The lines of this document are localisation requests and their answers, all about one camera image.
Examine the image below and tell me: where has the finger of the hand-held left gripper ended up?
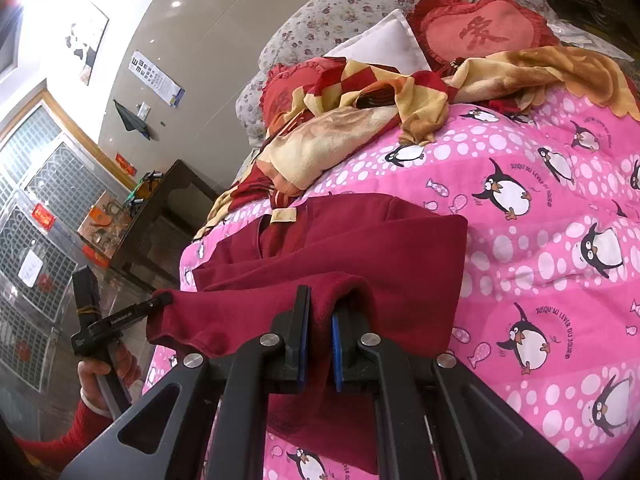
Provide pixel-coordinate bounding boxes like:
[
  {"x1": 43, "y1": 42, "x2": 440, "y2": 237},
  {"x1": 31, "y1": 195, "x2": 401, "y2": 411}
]
[{"x1": 135, "y1": 294, "x2": 174, "y2": 317}]

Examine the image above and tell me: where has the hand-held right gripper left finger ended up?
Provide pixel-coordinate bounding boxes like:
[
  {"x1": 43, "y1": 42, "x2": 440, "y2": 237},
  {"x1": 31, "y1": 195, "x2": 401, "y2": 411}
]
[{"x1": 59, "y1": 285, "x2": 313, "y2": 480}]

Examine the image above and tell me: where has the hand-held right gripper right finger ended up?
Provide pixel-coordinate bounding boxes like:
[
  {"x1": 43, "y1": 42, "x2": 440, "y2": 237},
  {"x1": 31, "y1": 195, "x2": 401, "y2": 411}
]
[{"x1": 331, "y1": 305, "x2": 583, "y2": 480}]

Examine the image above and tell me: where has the dark red sweater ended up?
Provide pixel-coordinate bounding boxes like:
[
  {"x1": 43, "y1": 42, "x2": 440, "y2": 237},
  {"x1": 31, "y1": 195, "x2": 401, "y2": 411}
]
[{"x1": 145, "y1": 192, "x2": 468, "y2": 476}]

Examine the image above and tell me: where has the person's left forearm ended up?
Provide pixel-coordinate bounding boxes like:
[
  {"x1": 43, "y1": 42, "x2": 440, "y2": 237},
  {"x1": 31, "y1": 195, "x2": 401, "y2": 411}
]
[{"x1": 12, "y1": 395, "x2": 116, "y2": 476}]

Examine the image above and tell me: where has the person's left hand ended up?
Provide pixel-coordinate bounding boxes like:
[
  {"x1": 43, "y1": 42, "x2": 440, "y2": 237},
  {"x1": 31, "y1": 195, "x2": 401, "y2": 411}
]
[{"x1": 77, "y1": 345, "x2": 143, "y2": 418}]

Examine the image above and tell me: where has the white paper window note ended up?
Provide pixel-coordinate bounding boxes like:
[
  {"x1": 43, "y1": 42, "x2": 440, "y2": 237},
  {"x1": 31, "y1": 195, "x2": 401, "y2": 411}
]
[{"x1": 20, "y1": 252, "x2": 43, "y2": 288}]

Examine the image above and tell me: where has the dark wooden desk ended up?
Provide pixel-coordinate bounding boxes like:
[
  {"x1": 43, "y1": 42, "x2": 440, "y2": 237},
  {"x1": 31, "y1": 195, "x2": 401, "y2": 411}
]
[{"x1": 110, "y1": 159, "x2": 226, "y2": 291}]

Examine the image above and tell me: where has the orange clutter pile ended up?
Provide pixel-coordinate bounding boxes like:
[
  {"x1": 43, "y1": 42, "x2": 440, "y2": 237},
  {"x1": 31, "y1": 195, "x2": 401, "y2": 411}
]
[{"x1": 77, "y1": 190, "x2": 133, "y2": 268}]

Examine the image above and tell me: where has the green and black tool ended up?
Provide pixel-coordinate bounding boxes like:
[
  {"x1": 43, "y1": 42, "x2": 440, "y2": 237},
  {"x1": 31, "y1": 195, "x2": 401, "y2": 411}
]
[{"x1": 125, "y1": 172, "x2": 163, "y2": 211}]

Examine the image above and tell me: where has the red paper window label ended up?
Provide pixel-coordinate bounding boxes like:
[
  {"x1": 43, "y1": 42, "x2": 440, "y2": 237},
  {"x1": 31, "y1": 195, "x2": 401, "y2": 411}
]
[{"x1": 31, "y1": 204, "x2": 56, "y2": 231}]

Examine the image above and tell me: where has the dark hanging cloth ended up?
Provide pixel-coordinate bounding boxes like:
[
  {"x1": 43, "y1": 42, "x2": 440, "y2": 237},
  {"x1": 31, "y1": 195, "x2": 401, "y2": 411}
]
[{"x1": 112, "y1": 99, "x2": 151, "y2": 142}]

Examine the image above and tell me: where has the pink penguin print blanket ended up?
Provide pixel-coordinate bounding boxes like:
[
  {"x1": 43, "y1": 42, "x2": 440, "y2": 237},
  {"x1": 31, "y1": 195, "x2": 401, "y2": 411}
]
[{"x1": 142, "y1": 87, "x2": 640, "y2": 480}]

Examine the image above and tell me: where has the red and yellow checked blanket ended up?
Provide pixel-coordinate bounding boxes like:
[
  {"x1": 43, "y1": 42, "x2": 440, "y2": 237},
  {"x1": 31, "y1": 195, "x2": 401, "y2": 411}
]
[{"x1": 192, "y1": 45, "x2": 640, "y2": 241}]

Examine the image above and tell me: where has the red heart-shaped pillow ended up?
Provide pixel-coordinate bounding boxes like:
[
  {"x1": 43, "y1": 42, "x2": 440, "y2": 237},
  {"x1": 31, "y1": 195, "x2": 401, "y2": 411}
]
[
  {"x1": 406, "y1": 0, "x2": 561, "y2": 68},
  {"x1": 260, "y1": 57, "x2": 351, "y2": 133}
]

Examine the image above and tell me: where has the white pillow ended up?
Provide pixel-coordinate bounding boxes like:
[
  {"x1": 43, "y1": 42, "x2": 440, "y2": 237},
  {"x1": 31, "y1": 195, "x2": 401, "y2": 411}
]
[{"x1": 322, "y1": 8, "x2": 433, "y2": 73}]

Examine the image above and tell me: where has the dark carved wooden headboard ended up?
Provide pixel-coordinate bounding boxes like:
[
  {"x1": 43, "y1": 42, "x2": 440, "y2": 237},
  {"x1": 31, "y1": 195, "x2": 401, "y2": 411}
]
[{"x1": 530, "y1": 0, "x2": 640, "y2": 61}]

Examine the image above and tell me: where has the window with wooden frame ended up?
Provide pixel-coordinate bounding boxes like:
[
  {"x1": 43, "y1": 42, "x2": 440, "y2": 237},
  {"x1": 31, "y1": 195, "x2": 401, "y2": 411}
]
[{"x1": 0, "y1": 87, "x2": 133, "y2": 396}]

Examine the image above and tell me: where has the eye chart wall poster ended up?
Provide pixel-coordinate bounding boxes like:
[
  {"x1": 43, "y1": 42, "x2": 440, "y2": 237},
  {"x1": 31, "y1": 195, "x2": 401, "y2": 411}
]
[{"x1": 129, "y1": 51, "x2": 185, "y2": 108}]

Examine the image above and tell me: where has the panda wall poster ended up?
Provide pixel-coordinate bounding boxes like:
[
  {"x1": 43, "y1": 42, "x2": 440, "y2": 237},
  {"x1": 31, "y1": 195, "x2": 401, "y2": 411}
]
[{"x1": 65, "y1": 0, "x2": 110, "y2": 86}]

